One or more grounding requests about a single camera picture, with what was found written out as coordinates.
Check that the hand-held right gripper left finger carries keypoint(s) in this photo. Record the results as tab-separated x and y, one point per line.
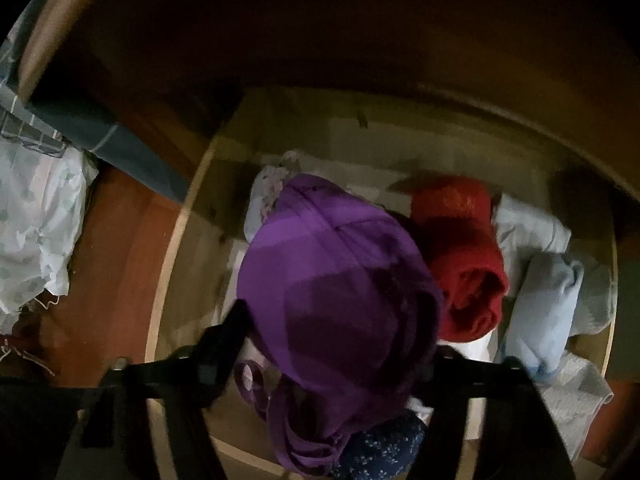
220	345

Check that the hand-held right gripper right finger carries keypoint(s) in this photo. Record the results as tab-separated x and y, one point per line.
450	410

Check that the purple bra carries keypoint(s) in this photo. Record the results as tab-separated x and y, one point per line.
325	285

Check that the wooden drawer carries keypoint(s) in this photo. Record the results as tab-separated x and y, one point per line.
215	210

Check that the grey lace frilly socks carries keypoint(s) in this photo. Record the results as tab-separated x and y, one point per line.
265	190

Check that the navy floral underwear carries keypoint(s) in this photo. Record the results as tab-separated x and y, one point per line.
385	445

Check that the light blue rolled garment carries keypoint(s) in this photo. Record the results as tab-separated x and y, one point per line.
545	305

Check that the red rolled garment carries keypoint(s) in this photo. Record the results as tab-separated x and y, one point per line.
465	260

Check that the grey ribbed rolled garment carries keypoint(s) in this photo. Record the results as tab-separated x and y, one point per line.
597	300

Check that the pale ribbed folded garment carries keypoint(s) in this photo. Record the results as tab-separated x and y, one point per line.
530	230

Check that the black clothing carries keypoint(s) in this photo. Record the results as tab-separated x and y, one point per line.
30	430

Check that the white floral bedsheet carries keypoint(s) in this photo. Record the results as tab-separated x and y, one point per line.
35	220

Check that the blue plaid cloth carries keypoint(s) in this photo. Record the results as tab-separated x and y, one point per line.
100	130

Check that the wooden nightstand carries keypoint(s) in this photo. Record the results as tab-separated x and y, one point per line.
150	35

